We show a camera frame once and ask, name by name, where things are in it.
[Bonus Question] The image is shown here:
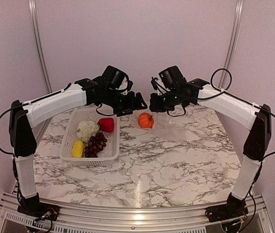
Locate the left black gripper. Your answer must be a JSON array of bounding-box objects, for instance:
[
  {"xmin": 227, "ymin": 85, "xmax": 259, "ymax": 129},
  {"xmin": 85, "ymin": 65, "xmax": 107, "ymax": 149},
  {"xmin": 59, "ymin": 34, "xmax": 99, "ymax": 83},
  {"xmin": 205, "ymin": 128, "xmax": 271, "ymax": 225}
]
[{"xmin": 103, "ymin": 87, "xmax": 147, "ymax": 117}]

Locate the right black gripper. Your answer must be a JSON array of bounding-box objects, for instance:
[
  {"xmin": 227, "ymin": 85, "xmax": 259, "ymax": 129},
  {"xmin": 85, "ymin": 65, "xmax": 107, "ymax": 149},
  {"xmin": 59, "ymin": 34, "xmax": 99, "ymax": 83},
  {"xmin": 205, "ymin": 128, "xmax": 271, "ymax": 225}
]
[{"xmin": 149, "ymin": 88, "xmax": 186, "ymax": 112}]

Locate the clear zip top bag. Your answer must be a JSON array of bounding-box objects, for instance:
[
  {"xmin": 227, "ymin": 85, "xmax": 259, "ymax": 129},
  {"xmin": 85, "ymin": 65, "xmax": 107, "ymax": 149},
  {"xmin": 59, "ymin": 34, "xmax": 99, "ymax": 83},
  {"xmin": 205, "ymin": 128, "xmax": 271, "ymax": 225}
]
[{"xmin": 129, "ymin": 110, "xmax": 186, "ymax": 142}]

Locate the orange toy pumpkin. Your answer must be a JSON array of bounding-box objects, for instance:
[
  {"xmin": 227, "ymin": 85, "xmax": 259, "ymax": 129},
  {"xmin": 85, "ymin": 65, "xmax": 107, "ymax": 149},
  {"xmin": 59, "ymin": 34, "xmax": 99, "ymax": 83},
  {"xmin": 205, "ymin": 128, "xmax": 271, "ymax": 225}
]
[{"xmin": 137, "ymin": 112, "xmax": 154, "ymax": 129}]

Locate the white toy cauliflower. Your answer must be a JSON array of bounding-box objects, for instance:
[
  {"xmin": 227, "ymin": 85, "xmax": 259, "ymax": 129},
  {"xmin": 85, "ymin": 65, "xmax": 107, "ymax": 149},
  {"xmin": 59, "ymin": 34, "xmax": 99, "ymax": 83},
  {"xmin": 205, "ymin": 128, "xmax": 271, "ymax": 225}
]
[{"xmin": 76, "ymin": 121, "xmax": 100, "ymax": 143}]

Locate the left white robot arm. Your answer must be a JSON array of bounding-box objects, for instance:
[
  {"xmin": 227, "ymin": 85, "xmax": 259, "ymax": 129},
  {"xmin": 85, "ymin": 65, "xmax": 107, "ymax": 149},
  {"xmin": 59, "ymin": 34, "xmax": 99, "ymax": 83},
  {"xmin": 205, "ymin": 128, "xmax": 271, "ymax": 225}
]
[{"xmin": 9, "ymin": 76, "xmax": 147, "ymax": 216}]

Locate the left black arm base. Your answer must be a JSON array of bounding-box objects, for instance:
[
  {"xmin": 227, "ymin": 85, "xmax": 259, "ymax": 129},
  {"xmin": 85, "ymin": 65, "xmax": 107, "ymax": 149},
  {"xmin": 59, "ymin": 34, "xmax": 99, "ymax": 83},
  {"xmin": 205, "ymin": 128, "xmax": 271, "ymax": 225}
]
[{"xmin": 17, "ymin": 193, "xmax": 60, "ymax": 221}]

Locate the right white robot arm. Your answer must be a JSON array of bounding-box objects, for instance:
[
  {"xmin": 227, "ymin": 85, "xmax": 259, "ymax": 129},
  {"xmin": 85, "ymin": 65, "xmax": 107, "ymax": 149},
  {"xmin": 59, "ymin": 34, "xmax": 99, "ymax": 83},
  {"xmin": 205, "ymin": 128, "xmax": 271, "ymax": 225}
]
[{"xmin": 150, "ymin": 78, "xmax": 271, "ymax": 217}]

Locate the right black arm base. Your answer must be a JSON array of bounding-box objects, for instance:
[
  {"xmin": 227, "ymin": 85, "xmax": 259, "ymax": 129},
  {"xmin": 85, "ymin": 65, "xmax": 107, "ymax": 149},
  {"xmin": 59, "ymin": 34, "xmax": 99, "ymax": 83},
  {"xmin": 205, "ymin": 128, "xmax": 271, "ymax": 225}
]
[{"xmin": 205, "ymin": 193, "xmax": 249, "ymax": 222}]

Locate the red toy bell pepper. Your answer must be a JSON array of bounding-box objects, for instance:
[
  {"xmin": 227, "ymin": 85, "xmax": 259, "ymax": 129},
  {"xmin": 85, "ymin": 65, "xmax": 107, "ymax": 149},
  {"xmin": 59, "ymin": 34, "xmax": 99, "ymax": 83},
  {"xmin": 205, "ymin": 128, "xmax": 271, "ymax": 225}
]
[{"xmin": 98, "ymin": 117, "xmax": 114, "ymax": 133}]

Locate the purple toy grape bunch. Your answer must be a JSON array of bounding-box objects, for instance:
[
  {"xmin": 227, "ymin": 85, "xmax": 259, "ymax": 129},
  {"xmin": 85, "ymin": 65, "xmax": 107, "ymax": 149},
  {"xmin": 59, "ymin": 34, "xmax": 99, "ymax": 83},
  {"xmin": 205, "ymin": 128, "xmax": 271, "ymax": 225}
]
[{"xmin": 84, "ymin": 132, "xmax": 107, "ymax": 158}]

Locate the white plastic basket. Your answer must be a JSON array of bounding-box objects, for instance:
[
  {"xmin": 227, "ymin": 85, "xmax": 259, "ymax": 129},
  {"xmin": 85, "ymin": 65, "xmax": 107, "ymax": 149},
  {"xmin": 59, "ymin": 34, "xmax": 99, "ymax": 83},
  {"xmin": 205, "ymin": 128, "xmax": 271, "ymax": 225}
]
[{"xmin": 60, "ymin": 110, "xmax": 120, "ymax": 166}]

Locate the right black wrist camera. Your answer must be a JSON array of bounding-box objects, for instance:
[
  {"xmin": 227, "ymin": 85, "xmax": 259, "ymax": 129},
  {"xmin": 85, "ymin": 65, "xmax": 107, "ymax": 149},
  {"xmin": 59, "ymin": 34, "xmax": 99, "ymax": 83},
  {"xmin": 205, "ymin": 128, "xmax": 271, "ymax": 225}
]
[{"xmin": 159, "ymin": 66, "xmax": 187, "ymax": 89}]

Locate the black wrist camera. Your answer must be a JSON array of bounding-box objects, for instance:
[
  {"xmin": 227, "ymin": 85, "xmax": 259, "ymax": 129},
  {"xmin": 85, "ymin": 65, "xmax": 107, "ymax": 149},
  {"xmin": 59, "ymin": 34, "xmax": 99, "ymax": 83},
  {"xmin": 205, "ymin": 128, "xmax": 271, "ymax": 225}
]
[
  {"xmin": 102, "ymin": 66, "xmax": 128, "ymax": 89},
  {"xmin": 159, "ymin": 66, "xmax": 187, "ymax": 89}
]

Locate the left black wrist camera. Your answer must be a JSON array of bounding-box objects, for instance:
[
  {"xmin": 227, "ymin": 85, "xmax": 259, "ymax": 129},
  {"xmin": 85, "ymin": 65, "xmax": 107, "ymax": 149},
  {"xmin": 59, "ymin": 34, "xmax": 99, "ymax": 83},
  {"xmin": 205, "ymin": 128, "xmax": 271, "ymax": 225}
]
[{"xmin": 102, "ymin": 66, "xmax": 128, "ymax": 89}]

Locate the front aluminium frame rail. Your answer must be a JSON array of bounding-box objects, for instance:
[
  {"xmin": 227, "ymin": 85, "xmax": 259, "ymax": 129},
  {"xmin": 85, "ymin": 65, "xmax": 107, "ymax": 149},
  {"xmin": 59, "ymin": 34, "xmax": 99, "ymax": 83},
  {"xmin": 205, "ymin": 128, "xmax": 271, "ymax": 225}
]
[{"xmin": 0, "ymin": 193, "xmax": 274, "ymax": 233}]

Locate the right aluminium frame post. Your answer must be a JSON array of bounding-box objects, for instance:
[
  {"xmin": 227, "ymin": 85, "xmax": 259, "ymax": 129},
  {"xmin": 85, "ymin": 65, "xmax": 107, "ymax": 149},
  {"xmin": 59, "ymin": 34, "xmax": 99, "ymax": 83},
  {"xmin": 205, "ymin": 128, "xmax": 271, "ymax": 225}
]
[{"xmin": 220, "ymin": 0, "xmax": 245, "ymax": 84}]

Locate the aluminium frame post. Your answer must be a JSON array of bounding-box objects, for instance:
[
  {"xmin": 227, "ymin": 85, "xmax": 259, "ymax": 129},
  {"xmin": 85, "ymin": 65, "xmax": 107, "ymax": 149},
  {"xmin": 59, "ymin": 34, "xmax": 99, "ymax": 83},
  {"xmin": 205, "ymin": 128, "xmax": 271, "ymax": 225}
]
[
  {"xmin": 28, "ymin": 0, "xmax": 52, "ymax": 93},
  {"xmin": 220, "ymin": 0, "xmax": 245, "ymax": 84}
]

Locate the left aluminium frame post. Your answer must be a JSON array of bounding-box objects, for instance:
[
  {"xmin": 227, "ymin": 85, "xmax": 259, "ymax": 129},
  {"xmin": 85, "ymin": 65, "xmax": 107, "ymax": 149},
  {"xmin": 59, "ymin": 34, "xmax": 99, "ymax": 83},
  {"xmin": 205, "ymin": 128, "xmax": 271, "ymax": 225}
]
[{"xmin": 28, "ymin": 0, "xmax": 52, "ymax": 93}]

